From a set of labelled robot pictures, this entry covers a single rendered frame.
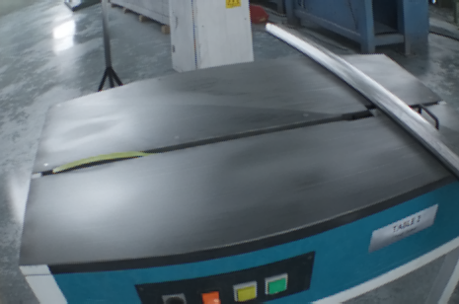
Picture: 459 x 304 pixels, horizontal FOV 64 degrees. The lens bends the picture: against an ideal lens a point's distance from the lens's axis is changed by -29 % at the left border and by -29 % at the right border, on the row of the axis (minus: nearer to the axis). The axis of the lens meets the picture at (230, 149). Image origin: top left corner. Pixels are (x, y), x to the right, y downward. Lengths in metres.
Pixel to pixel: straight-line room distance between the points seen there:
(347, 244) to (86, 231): 0.37
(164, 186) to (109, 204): 0.09
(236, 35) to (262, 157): 2.11
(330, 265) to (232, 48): 2.25
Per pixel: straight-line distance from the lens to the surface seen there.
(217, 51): 2.77
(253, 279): 0.63
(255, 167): 0.70
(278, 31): 1.29
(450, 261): 1.02
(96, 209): 0.66
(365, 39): 3.33
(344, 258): 0.68
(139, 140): 0.80
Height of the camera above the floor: 1.11
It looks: 30 degrees down
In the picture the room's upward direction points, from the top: 4 degrees counter-clockwise
